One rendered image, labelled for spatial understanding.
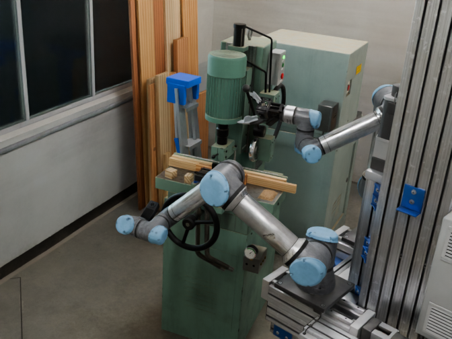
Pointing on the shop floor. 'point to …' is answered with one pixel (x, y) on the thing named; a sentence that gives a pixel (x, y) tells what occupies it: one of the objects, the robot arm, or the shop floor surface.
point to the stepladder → (174, 93)
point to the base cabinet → (212, 286)
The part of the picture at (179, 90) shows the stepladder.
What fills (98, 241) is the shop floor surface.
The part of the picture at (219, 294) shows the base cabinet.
